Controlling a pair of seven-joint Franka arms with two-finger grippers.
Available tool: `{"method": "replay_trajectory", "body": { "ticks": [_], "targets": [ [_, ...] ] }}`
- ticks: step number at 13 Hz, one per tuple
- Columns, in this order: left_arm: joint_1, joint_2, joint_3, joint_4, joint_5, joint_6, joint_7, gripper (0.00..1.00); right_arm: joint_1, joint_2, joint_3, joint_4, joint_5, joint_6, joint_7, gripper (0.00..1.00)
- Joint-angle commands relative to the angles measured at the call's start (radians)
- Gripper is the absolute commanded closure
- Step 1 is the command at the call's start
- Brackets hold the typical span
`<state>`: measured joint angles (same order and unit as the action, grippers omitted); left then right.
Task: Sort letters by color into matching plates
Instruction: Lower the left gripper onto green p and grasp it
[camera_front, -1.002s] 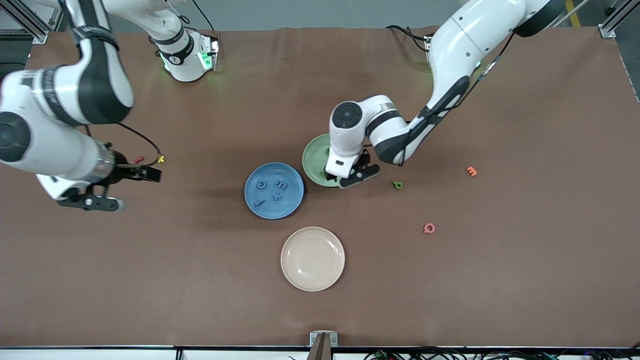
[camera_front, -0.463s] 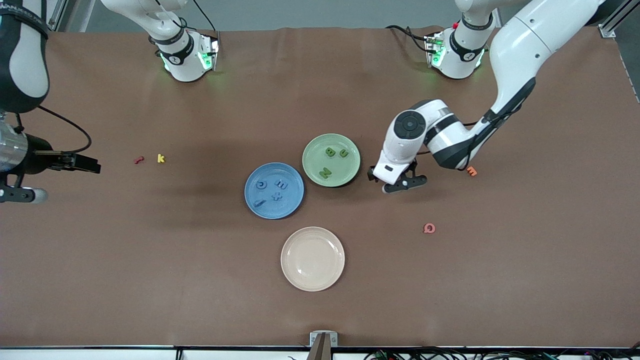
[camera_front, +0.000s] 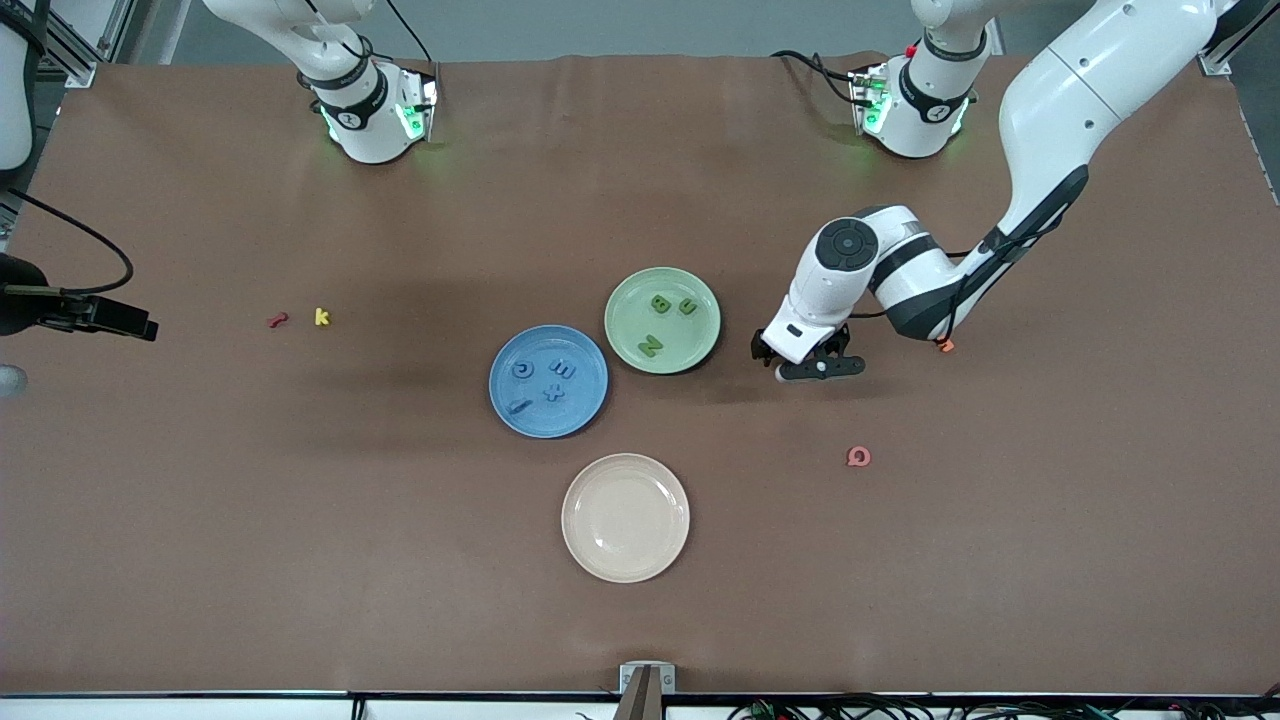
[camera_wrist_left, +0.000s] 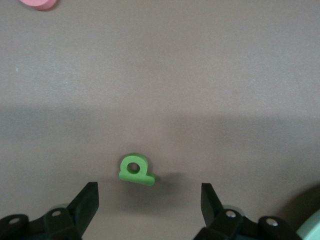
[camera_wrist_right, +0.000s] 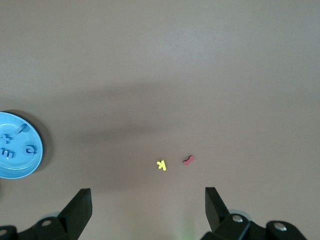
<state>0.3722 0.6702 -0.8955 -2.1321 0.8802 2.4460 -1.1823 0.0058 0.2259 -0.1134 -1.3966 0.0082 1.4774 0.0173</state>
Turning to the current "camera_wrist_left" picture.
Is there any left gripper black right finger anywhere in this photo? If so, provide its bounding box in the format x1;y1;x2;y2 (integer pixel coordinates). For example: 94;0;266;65
193;182;302;240

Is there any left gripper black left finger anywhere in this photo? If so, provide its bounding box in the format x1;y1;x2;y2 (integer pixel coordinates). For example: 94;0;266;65
0;181;100;240

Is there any green foam letter P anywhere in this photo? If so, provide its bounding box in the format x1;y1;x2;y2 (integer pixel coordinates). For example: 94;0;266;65
118;152;156;187

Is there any green plate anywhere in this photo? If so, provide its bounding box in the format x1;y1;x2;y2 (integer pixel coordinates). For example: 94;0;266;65
296;208;320;240

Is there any brown table cover sheet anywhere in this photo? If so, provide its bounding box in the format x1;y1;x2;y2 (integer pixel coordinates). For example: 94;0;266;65
0;0;320;240

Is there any pink foam letter Q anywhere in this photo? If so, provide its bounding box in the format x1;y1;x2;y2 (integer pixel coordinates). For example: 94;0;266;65
19;0;59;11

